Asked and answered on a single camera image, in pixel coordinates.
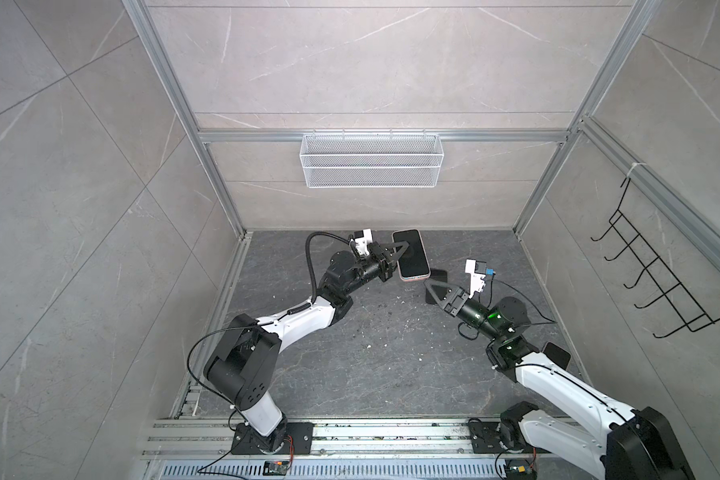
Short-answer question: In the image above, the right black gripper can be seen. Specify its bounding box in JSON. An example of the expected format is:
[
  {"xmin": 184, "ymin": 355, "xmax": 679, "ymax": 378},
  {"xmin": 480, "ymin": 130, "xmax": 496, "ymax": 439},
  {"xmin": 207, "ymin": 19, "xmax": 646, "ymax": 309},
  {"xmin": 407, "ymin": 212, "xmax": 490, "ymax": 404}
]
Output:
[{"xmin": 427, "ymin": 280, "xmax": 505, "ymax": 346}]

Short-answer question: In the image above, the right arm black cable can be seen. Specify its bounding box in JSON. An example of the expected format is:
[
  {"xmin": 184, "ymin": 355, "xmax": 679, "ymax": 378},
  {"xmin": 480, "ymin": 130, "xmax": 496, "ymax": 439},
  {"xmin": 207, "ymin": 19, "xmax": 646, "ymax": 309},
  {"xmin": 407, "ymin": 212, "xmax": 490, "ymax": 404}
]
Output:
[{"xmin": 488, "ymin": 277, "xmax": 558, "ymax": 328}]

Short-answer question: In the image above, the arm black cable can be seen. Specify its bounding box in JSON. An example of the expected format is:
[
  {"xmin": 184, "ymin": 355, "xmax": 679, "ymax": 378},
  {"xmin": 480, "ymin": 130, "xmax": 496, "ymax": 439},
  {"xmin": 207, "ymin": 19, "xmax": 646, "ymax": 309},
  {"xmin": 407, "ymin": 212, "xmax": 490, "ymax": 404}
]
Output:
[
  {"xmin": 304, "ymin": 231, "xmax": 355, "ymax": 304},
  {"xmin": 488, "ymin": 277, "xmax": 558, "ymax": 328}
]

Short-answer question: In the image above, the black wire hook rack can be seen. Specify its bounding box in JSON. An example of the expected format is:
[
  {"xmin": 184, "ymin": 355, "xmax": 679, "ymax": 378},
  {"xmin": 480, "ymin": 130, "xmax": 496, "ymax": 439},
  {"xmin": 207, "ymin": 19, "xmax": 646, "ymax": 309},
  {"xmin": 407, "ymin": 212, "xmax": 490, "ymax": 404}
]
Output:
[{"xmin": 590, "ymin": 178, "xmax": 720, "ymax": 339}]

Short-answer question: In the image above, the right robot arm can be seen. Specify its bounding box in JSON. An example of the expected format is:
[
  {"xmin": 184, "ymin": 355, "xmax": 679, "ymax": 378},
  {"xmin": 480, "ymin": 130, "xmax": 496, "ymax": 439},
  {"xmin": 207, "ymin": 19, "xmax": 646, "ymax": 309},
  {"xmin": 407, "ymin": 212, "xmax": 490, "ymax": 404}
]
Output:
[{"xmin": 425, "ymin": 279, "xmax": 694, "ymax": 479}]

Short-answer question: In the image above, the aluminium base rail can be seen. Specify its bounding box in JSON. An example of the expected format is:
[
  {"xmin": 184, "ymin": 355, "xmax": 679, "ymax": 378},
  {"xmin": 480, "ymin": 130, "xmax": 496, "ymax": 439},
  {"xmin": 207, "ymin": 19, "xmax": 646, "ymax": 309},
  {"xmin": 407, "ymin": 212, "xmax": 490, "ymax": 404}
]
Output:
[{"xmin": 139, "ymin": 418, "xmax": 643, "ymax": 480}]

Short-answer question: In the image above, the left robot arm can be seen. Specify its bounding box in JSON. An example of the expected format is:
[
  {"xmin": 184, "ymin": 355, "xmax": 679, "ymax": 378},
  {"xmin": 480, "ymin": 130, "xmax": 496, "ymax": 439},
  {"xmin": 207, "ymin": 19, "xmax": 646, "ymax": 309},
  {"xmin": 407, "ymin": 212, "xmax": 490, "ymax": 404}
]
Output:
[{"xmin": 203, "ymin": 232, "xmax": 409, "ymax": 451}]

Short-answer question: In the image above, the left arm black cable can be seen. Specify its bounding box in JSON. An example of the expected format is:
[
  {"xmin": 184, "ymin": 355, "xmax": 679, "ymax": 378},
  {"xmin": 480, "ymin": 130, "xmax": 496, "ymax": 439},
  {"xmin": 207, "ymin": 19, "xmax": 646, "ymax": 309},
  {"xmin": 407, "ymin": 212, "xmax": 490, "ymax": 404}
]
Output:
[{"xmin": 304, "ymin": 231, "xmax": 355, "ymax": 304}]

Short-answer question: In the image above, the pink phone case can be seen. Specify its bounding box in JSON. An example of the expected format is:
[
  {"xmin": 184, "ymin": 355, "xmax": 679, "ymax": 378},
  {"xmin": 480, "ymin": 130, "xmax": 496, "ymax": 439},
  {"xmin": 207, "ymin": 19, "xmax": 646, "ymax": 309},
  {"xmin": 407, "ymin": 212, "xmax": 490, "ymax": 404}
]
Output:
[{"xmin": 391, "ymin": 228, "xmax": 431, "ymax": 283}]

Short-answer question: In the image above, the black phone on table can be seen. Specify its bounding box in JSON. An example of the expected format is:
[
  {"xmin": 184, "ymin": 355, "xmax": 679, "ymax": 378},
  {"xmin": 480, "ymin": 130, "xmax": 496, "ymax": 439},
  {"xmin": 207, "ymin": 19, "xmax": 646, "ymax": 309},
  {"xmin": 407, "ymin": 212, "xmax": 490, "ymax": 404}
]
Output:
[{"xmin": 425, "ymin": 268, "xmax": 448, "ymax": 305}]

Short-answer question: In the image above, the black phone near right wall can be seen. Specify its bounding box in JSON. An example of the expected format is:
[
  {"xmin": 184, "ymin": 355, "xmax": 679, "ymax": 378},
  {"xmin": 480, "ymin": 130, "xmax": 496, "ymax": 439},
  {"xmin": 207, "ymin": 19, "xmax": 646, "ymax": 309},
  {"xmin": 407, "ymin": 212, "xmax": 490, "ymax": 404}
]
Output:
[{"xmin": 542, "ymin": 342, "xmax": 572, "ymax": 370}]

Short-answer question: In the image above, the white wire mesh basket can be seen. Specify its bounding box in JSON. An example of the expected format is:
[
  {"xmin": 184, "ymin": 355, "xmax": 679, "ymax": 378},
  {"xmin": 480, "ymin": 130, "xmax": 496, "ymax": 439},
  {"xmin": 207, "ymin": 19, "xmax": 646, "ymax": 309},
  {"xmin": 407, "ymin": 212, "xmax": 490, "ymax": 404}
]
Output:
[{"xmin": 299, "ymin": 133, "xmax": 445, "ymax": 189}]

